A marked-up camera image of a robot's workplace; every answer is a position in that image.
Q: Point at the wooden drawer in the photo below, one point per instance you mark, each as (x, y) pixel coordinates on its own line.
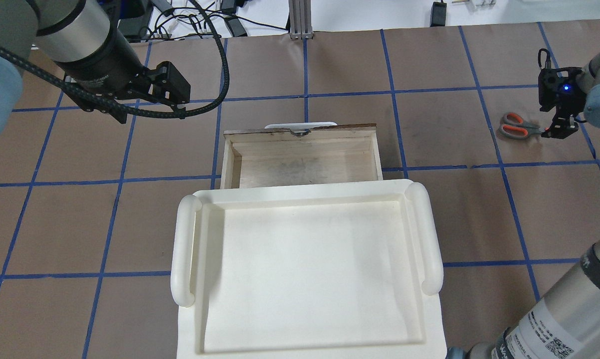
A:
(281, 157)

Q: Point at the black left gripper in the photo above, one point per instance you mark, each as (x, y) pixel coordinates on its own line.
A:
(99, 64)

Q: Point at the grey orange scissors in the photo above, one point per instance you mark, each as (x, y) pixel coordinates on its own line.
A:
(513, 126)

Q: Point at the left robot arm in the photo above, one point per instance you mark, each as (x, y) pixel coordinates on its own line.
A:
(81, 39)

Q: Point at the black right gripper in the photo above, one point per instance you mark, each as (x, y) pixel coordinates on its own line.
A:
(562, 124)

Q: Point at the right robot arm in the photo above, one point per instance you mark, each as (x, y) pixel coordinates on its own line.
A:
(565, 323)

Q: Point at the aluminium frame post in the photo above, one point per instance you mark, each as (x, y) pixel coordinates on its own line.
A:
(300, 19)

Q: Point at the white drawer handle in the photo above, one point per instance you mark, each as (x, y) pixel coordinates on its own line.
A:
(304, 126)

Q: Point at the black power adapter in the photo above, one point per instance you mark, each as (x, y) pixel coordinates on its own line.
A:
(438, 14)

